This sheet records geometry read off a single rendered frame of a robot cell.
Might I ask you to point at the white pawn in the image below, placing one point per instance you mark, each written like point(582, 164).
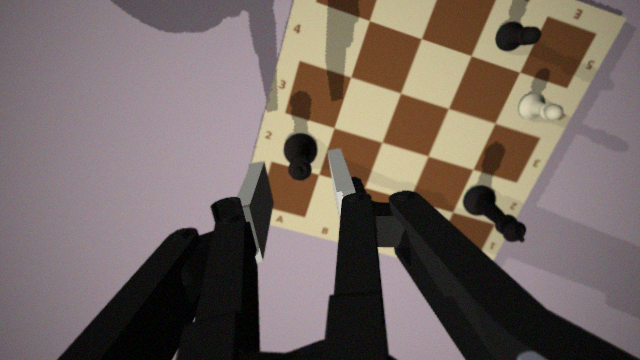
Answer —
point(534, 105)

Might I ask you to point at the chessboard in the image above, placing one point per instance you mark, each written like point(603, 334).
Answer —
point(419, 97)

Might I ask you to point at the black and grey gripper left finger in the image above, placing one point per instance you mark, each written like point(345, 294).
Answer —
point(150, 315)

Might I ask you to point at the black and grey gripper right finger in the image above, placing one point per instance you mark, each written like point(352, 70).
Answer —
point(487, 314)

